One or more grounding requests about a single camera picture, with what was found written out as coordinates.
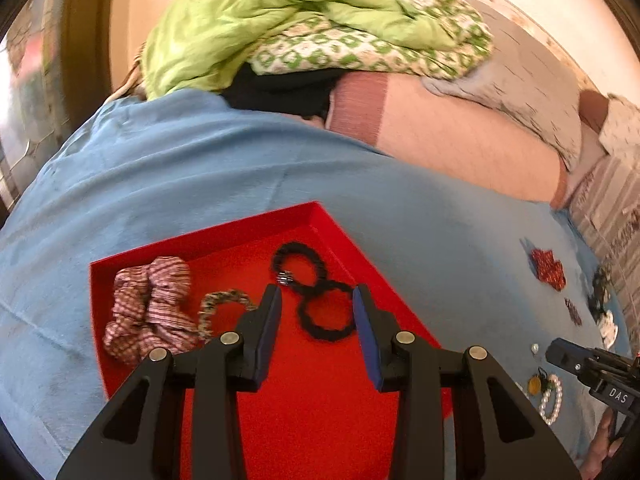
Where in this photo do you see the striped floral cushion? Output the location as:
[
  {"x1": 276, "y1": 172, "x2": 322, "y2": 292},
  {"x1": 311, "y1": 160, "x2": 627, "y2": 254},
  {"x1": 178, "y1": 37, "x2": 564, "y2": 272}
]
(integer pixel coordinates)
[{"x1": 567, "y1": 155, "x2": 640, "y2": 306}]

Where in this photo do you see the person's right hand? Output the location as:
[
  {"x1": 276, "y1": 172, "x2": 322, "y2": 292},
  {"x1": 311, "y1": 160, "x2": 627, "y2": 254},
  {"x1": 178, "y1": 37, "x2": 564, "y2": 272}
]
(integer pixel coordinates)
[{"x1": 582, "y1": 410, "x2": 626, "y2": 480}]

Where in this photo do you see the pink checked scrunchie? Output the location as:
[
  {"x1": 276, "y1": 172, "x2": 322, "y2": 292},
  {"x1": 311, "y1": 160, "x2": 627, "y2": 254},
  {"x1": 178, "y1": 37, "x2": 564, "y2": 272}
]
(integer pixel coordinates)
[{"x1": 103, "y1": 256, "x2": 201, "y2": 367}]

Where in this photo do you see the red bow hair clip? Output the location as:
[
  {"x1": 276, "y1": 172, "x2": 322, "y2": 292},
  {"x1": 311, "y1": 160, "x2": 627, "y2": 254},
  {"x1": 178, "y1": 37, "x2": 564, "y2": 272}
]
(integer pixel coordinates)
[{"x1": 530, "y1": 248, "x2": 566, "y2": 292}]

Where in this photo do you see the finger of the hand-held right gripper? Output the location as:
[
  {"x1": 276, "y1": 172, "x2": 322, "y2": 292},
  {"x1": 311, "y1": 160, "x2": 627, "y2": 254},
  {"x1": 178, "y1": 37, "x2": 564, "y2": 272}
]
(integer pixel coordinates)
[{"x1": 545, "y1": 338, "x2": 596, "y2": 373}]

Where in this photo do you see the gold medallion pendant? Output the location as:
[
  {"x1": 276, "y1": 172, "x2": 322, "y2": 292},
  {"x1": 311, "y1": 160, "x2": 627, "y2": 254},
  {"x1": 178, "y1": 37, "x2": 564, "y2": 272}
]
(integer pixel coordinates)
[{"x1": 527, "y1": 367, "x2": 551, "y2": 396}]

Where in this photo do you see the black cloth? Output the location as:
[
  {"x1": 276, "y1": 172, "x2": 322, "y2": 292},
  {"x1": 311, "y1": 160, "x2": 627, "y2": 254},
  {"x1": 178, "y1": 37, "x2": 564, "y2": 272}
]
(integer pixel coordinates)
[{"x1": 220, "y1": 65, "x2": 346, "y2": 126}]

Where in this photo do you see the grey pillow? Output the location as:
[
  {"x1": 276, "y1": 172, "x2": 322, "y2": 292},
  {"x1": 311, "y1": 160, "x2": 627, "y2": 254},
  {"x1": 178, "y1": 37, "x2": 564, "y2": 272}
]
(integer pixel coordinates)
[{"x1": 420, "y1": 0, "x2": 586, "y2": 171}]

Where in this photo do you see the green patterned white quilt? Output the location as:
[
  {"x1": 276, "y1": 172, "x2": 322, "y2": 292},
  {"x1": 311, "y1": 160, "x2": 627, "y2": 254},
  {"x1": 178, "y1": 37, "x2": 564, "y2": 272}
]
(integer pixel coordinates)
[{"x1": 250, "y1": 0, "x2": 496, "y2": 81}]

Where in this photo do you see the mauve pillow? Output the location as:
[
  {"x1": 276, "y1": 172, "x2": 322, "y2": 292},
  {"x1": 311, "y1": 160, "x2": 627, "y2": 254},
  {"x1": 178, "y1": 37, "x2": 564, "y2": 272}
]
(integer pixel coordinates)
[{"x1": 580, "y1": 90, "x2": 611, "y2": 131}]

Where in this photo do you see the black and white scrunchie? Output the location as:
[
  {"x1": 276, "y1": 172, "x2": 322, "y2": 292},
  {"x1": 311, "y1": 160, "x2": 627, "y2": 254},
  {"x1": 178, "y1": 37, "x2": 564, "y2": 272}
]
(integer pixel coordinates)
[{"x1": 587, "y1": 266, "x2": 613, "y2": 311}]

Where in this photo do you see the plain black hair tie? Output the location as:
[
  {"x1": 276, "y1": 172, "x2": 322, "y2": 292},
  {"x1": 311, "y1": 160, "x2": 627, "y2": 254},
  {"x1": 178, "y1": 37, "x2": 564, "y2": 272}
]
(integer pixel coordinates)
[{"x1": 297, "y1": 280, "x2": 358, "y2": 338}]

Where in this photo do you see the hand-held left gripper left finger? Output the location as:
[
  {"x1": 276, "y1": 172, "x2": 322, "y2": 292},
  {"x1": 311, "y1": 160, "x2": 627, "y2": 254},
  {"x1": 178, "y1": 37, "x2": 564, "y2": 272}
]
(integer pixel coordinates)
[{"x1": 56, "y1": 284, "x2": 283, "y2": 480}]

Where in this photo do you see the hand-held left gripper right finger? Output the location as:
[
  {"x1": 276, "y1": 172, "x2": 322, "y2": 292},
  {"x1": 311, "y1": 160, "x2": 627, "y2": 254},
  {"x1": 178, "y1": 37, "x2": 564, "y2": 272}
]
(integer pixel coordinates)
[{"x1": 351, "y1": 284, "x2": 583, "y2": 480}]

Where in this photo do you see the pink folded blanket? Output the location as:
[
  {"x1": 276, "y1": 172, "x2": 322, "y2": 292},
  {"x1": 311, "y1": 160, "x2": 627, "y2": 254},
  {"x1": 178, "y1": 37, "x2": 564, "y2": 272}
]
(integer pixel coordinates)
[{"x1": 327, "y1": 72, "x2": 571, "y2": 208}]

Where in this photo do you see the white pearl bracelet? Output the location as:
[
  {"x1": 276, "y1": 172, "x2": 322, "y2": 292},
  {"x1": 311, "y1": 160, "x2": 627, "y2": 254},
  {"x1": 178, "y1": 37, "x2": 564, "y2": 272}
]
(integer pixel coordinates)
[{"x1": 539, "y1": 372, "x2": 563, "y2": 427}]

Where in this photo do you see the white printed pillow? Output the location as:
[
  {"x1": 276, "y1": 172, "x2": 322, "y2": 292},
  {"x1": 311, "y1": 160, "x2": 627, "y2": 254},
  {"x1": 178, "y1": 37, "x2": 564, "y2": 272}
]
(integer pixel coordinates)
[{"x1": 597, "y1": 92, "x2": 640, "y2": 171}]

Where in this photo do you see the leopard print hair tie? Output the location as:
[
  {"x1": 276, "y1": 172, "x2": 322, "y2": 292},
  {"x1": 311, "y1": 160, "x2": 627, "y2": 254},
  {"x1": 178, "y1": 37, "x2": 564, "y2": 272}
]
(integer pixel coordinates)
[{"x1": 197, "y1": 288, "x2": 258, "y2": 343}]

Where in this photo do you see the plain green quilt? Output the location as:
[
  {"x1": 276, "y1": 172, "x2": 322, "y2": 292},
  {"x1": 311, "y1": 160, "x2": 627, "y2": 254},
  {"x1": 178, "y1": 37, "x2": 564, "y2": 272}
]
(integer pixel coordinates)
[{"x1": 142, "y1": 0, "x2": 426, "y2": 98}]

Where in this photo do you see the white hair claw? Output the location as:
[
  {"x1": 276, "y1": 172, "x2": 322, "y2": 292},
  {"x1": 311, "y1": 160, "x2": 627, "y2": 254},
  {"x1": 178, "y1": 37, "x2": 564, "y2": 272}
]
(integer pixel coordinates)
[{"x1": 597, "y1": 310, "x2": 621, "y2": 351}]

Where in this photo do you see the dark wooden door frame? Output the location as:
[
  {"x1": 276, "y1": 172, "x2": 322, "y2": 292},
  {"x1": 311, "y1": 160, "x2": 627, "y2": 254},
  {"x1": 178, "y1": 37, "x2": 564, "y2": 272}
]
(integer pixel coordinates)
[{"x1": 57, "y1": 0, "x2": 126, "y2": 103}]

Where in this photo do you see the red tray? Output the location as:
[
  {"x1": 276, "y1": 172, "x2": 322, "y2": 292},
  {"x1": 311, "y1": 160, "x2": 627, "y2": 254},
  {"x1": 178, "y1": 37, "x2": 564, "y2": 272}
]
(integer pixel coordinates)
[{"x1": 90, "y1": 201, "x2": 453, "y2": 480}]

